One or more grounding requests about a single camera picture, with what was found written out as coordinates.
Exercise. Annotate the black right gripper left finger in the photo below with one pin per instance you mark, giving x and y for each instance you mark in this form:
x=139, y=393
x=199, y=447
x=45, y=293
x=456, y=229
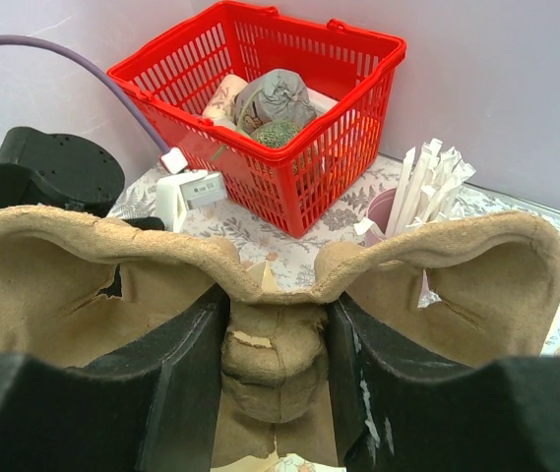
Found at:
x=151, y=405

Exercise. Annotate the grey crumpled snack bag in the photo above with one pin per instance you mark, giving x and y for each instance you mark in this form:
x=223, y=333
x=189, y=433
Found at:
x=279, y=95

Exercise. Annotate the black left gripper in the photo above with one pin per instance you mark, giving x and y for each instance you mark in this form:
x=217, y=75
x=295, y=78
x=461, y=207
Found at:
x=58, y=170

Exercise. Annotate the green round item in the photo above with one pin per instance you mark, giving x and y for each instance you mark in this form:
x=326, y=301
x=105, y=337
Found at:
x=275, y=134

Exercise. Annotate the white printed cup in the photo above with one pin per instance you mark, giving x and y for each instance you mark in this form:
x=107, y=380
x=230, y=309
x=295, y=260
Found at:
x=222, y=103

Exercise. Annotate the red plastic shopping basket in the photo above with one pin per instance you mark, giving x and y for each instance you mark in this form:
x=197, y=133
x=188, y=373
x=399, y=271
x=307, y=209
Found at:
x=173, y=77

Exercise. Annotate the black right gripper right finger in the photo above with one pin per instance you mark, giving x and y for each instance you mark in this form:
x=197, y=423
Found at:
x=399, y=407

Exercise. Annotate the cream paper bag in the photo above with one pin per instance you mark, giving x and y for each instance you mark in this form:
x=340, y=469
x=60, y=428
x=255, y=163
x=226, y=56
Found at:
x=275, y=394

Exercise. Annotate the single brown cup carrier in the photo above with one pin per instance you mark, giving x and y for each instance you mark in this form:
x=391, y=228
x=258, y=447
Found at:
x=75, y=287

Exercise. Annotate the pink straw holder cup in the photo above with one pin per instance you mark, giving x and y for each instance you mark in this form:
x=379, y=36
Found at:
x=378, y=212

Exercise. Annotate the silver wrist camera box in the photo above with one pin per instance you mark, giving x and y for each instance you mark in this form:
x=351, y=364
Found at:
x=178, y=194

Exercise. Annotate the white wrapped straws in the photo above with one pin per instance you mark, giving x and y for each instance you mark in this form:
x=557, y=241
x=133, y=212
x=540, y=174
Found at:
x=429, y=185

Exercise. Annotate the floral patterned table mat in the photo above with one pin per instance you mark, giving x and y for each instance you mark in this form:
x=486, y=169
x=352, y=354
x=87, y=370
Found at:
x=473, y=289

